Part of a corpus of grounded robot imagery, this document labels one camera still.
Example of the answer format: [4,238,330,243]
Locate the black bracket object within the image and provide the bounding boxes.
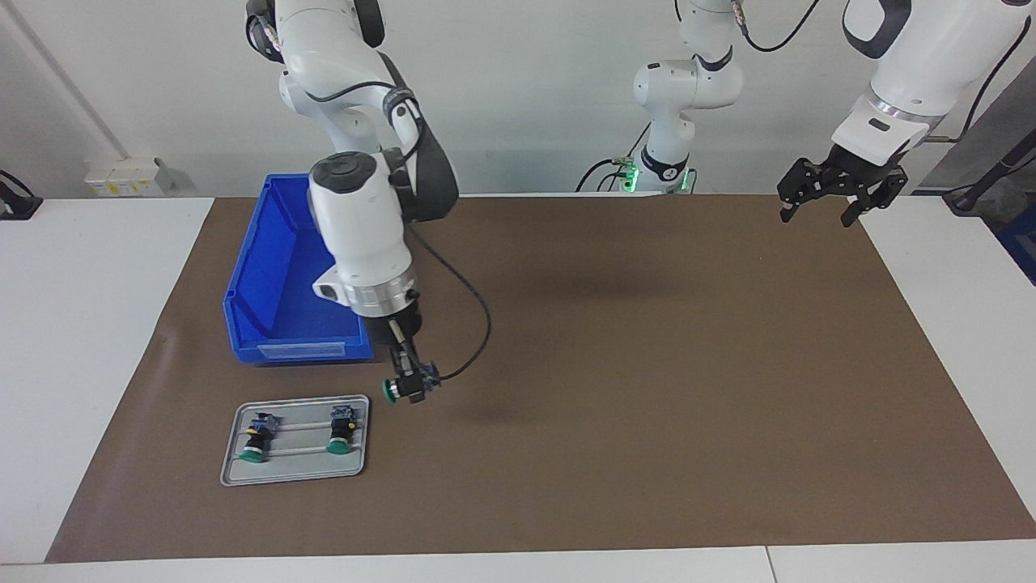
[0,170,43,221]

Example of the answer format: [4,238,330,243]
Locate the grey metal tray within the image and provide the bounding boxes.
[219,394,371,487]

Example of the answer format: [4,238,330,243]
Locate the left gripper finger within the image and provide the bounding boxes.
[841,168,908,228]
[778,158,822,223]

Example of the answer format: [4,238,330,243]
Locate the blue plastic storage bin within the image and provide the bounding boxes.
[223,173,375,367]

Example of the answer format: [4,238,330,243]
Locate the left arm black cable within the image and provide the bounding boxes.
[731,0,1033,145]

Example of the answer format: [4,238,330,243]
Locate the black pole stand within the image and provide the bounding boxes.
[943,130,1036,215]

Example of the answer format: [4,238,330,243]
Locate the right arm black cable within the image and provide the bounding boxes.
[279,49,492,381]

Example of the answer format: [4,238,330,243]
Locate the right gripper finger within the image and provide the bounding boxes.
[391,344,428,404]

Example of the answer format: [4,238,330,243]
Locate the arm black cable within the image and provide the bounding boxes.
[279,49,492,381]
[731,0,1033,145]

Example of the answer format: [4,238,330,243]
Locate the white power strip box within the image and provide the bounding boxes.
[85,158,175,198]

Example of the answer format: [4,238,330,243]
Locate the brown table mat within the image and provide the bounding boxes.
[45,194,1036,564]

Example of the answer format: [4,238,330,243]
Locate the blue crate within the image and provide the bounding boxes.
[997,225,1036,286]

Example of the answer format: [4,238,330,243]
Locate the black base cables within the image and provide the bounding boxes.
[575,121,650,195]

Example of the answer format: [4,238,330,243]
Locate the green push button switch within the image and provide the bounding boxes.
[383,360,443,405]
[239,411,282,464]
[325,406,359,454]

